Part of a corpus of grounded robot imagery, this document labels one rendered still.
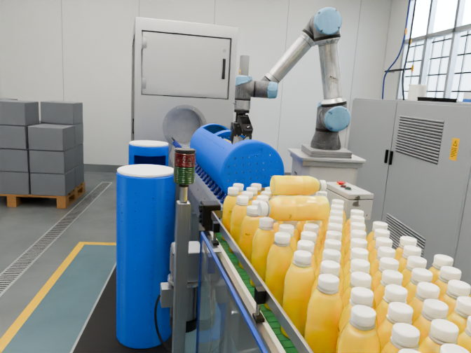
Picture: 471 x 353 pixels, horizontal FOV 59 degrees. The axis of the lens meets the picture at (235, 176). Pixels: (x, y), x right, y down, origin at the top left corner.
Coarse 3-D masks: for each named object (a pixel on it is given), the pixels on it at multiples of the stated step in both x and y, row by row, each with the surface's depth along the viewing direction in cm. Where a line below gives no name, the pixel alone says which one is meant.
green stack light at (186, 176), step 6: (174, 168) 120; (180, 168) 118; (186, 168) 119; (192, 168) 120; (174, 174) 120; (180, 174) 119; (186, 174) 119; (192, 174) 120; (174, 180) 121; (180, 180) 119; (186, 180) 119; (192, 180) 120
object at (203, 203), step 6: (204, 204) 159; (210, 204) 160; (216, 204) 160; (204, 210) 158; (210, 210) 159; (216, 210) 159; (198, 216) 163; (204, 216) 159; (210, 216) 159; (204, 222) 159; (210, 222) 160; (204, 228) 162; (210, 228) 160
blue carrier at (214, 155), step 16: (208, 128) 254; (224, 128) 256; (192, 144) 245; (208, 144) 208; (224, 144) 186; (240, 144) 172; (256, 144) 173; (208, 160) 198; (224, 160) 172; (240, 160) 173; (256, 160) 174; (272, 160) 176; (224, 176) 172; (240, 176) 174; (256, 176) 176; (224, 192) 177
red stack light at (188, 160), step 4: (176, 156) 119; (180, 156) 118; (184, 156) 118; (188, 156) 118; (192, 156) 119; (176, 160) 119; (180, 160) 118; (184, 160) 118; (188, 160) 118; (192, 160) 119; (176, 164) 119; (180, 164) 118; (184, 164) 118; (188, 164) 118; (192, 164) 119
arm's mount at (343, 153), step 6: (306, 144) 216; (306, 150) 206; (312, 150) 199; (318, 150) 200; (324, 150) 201; (336, 150) 203; (342, 150) 204; (312, 156) 198; (318, 156) 198; (324, 156) 198; (330, 156) 198; (336, 156) 199; (342, 156) 199; (348, 156) 199
